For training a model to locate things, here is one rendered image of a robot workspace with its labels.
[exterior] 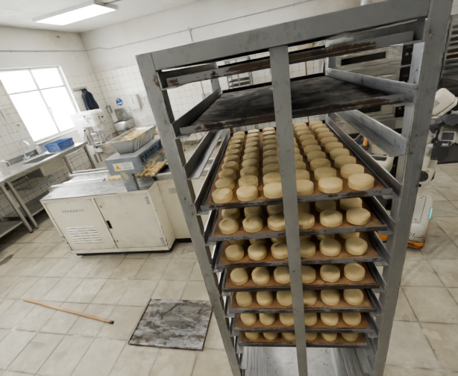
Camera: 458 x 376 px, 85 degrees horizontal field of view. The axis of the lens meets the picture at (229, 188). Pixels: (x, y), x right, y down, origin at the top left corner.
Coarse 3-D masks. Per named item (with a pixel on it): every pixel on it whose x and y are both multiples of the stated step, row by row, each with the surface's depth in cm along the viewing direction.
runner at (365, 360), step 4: (356, 348) 84; (360, 348) 83; (360, 352) 82; (360, 356) 82; (364, 356) 81; (360, 360) 80; (364, 360) 80; (368, 360) 79; (364, 364) 79; (368, 364) 79; (372, 364) 77; (364, 368) 78; (368, 368) 78; (372, 368) 76; (364, 372) 77; (368, 372) 77; (372, 372) 77
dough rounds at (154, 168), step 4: (152, 164) 278; (156, 164) 276; (160, 164) 273; (144, 168) 272; (148, 168) 270; (152, 168) 267; (156, 168) 265; (160, 168) 268; (140, 172) 261; (144, 172) 259; (148, 172) 258; (152, 172) 254; (156, 172) 258; (112, 176) 268; (116, 176) 267; (120, 176) 265; (136, 176) 255; (140, 176) 254; (144, 176) 255; (108, 180) 263; (112, 180) 262
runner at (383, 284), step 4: (368, 264) 69; (372, 264) 67; (372, 268) 67; (376, 268) 65; (372, 272) 66; (376, 272) 65; (376, 276) 65; (380, 276) 62; (376, 280) 64; (380, 280) 62; (384, 280) 61; (380, 284) 63; (384, 284) 60; (380, 288) 62; (384, 288) 61; (376, 292) 61; (380, 292) 61; (384, 292) 61
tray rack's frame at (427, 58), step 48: (384, 0) 35; (432, 0) 35; (192, 48) 41; (240, 48) 40; (432, 48) 37; (288, 96) 43; (432, 96) 40; (288, 144) 47; (192, 192) 56; (288, 192) 52; (192, 240) 60; (288, 240) 58; (384, 336) 69
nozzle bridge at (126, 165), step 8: (152, 144) 255; (160, 144) 288; (136, 152) 236; (144, 152) 238; (160, 152) 279; (104, 160) 230; (112, 160) 229; (120, 160) 228; (128, 160) 227; (136, 160) 226; (160, 160) 299; (112, 168) 233; (120, 168) 232; (128, 168) 230; (136, 168) 229; (128, 176) 235; (128, 184) 239; (136, 184) 238
